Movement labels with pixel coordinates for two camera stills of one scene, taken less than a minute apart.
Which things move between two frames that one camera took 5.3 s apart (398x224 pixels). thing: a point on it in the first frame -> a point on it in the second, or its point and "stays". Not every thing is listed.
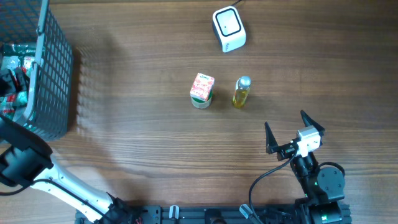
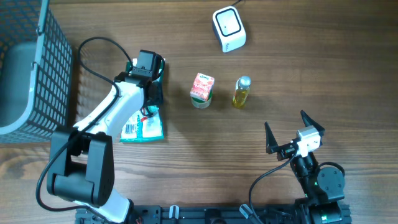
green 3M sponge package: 14,86 -> 144,127
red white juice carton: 202,87 stays
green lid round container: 199,103 stays
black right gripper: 285,150 stays
